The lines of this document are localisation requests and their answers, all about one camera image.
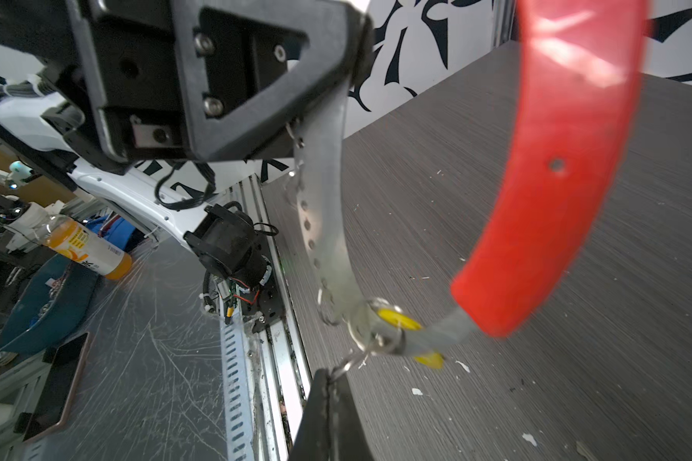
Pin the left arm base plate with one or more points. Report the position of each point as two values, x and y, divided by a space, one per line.
240 276

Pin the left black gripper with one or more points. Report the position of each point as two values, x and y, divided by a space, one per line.
204 81

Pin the dark smartphone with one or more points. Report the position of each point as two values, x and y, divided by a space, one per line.
53 407

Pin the orange juice bottle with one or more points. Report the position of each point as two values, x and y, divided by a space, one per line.
76 242

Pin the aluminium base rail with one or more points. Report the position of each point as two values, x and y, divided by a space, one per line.
279 377

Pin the red key tag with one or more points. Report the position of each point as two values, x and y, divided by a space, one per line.
579 85

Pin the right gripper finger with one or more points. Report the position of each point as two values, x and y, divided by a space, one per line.
330 429

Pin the white slotted cable duct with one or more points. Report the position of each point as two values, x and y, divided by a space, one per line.
239 427

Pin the teal plastic bin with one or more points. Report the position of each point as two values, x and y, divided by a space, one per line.
51 307

